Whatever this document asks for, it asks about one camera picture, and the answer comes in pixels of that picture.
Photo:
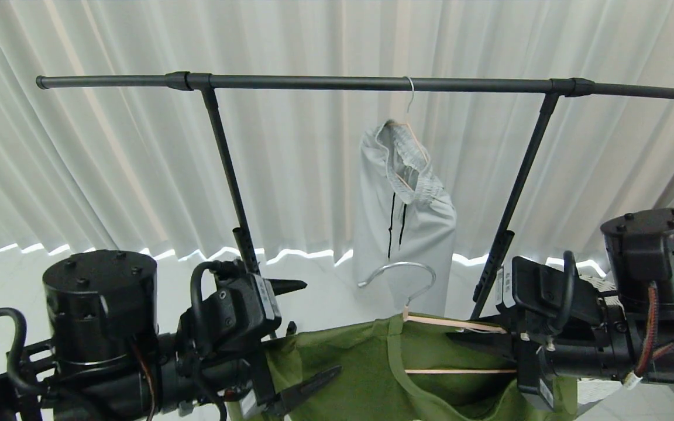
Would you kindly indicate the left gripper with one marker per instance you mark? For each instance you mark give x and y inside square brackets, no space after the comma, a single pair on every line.
[214,374]

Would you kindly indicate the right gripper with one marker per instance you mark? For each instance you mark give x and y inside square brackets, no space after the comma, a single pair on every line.
[583,356]

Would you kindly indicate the pink clothes hanger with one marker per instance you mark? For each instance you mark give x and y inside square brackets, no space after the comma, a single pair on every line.
[411,93]
[460,323]

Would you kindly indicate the green garment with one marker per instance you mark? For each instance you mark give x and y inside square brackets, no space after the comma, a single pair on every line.
[348,374]

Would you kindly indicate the pale grey shorts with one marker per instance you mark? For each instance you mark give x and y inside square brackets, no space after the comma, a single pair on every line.
[413,234]

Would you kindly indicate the white laundry basket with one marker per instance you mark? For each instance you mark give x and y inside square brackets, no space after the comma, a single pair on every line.
[597,282]

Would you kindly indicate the black clothes rack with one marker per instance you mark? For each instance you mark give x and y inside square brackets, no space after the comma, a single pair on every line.
[313,82]

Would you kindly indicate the white curtain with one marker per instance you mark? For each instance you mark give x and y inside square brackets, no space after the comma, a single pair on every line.
[109,164]

